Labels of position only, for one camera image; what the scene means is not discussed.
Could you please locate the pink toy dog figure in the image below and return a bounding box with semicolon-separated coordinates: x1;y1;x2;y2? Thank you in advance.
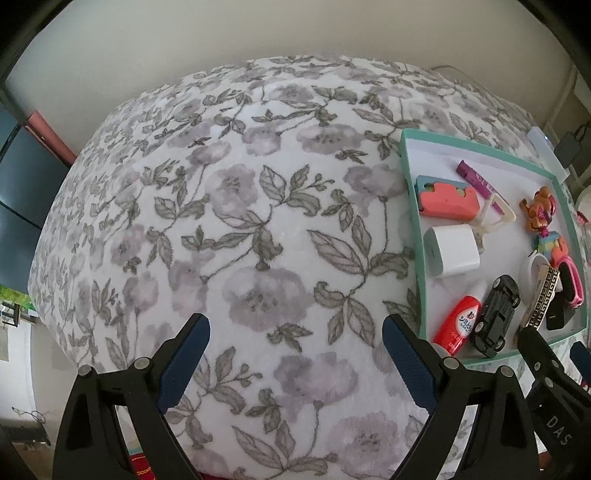
519;185;557;236

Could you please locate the dark glass cabinet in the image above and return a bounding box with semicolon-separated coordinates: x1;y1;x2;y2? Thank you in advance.
0;92;77;291

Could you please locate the black charger adapter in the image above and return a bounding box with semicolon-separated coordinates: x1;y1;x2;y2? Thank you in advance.
546;291;578;330

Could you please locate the white charger cube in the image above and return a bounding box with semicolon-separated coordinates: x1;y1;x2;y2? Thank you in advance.
424;224;482;279

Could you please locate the red patterned cloth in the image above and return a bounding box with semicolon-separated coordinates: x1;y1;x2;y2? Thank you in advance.
126;452;158;480

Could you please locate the white power strip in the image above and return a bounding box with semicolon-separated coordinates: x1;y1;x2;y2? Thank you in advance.
529;127;566;178

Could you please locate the pink lighter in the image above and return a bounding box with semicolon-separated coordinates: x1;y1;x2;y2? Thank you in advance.
455;160;506;215

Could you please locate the floral printed blanket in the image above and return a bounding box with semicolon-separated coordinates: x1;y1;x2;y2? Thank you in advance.
28;55;591;480

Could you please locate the green box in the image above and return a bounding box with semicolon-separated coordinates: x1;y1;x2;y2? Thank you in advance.
0;281;38;324

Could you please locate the white smartwatch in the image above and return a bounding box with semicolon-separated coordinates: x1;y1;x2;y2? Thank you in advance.
521;251;564;294

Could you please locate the teal cardboard tray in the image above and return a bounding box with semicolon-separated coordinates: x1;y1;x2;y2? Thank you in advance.
398;128;589;367

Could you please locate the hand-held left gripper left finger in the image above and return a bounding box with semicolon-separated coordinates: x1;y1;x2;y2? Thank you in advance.
52;313;211;480

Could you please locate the black toy car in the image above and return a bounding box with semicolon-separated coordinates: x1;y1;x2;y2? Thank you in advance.
470;274;522;358

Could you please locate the pink rolled mat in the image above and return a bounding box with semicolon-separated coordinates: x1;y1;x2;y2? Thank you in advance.
25;111;77;169

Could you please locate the black power adapter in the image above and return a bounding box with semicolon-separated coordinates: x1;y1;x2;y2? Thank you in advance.
553;131;581;168

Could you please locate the white hair claw clip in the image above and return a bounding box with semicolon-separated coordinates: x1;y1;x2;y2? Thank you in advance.
468;193;517;252

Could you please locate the red white glue bottle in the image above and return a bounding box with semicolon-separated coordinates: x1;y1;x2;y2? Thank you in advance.
433;279;489;356

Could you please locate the gold black patterned box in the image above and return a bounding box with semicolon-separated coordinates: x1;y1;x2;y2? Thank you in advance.
517;265;561;329

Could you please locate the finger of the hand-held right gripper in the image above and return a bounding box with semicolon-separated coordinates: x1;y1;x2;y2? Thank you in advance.
516;325;575;393
570;342;591;393

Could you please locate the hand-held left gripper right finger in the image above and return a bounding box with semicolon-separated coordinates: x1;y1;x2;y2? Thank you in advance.
382;314;540;480

